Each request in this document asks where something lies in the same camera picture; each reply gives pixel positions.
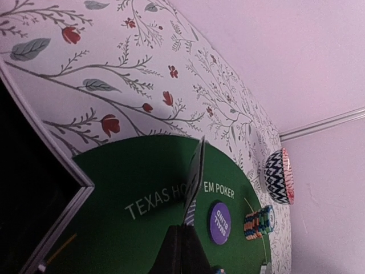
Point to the red patterned small bowl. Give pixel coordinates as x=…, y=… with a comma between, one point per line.
x=278, y=177

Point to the right aluminium frame post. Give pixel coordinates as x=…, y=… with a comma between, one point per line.
x=322, y=125

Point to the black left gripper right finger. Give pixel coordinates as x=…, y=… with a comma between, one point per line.
x=193, y=257

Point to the aluminium poker chip case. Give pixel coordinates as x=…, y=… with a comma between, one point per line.
x=40, y=196

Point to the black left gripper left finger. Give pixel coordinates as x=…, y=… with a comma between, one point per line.
x=168, y=259

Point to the purple small blind button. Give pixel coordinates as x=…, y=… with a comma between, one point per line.
x=220, y=223

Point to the blue green chip stack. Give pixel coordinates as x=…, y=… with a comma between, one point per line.
x=259, y=223

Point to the round green poker mat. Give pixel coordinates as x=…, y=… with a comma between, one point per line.
x=139, y=192

